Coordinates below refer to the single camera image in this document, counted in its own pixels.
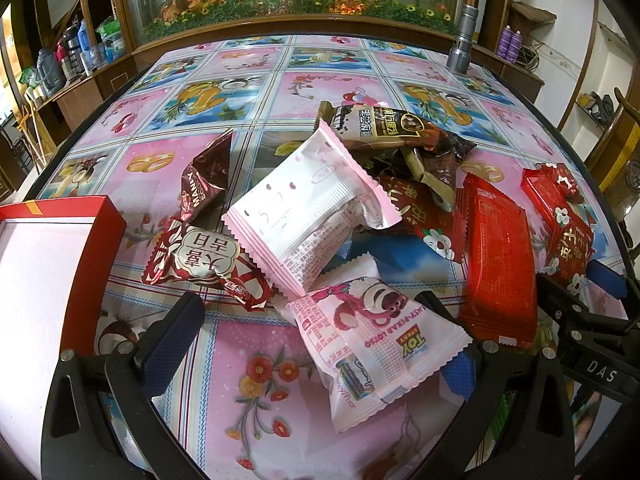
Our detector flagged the purple spray cans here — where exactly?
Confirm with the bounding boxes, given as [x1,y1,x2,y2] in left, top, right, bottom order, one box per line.
[497,25,523,64]

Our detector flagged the brown gold coffee packet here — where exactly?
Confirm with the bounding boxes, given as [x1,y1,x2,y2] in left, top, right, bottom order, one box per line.
[314,101,475,212]

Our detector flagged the bottles on sideboard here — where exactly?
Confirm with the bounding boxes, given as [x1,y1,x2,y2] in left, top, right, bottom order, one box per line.
[20,18,126,96]

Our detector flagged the pink Lotso bear snack packet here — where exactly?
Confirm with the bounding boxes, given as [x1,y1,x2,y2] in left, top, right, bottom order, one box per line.
[281,254,472,432]

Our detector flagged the brown Manny chocolate packet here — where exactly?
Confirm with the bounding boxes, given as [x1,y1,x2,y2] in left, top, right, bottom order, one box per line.
[180,128,233,223]

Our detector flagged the red flower snack packet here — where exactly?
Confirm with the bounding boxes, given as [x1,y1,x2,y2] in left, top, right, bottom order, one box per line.
[378,176,465,263]
[521,162,593,297]

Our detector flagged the white pink-edged snack packet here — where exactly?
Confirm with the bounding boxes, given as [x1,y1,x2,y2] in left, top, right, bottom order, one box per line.
[222,122,401,299]

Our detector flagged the wooden sideboard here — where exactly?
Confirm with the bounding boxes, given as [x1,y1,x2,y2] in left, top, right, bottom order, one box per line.
[36,54,138,144]

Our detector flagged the silver flashlight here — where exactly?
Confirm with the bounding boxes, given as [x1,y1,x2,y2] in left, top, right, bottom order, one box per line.
[446,4,478,75]

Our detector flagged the red white candy packet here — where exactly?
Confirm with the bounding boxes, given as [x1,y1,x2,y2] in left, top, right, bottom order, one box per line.
[141,218,272,311]

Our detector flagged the red gift box tray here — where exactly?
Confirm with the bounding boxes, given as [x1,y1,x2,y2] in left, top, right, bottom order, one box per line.
[1,196,126,476]

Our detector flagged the colourful fruit pattern tablecloth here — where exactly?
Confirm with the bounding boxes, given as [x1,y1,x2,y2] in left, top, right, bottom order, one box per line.
[29,32,633,480]

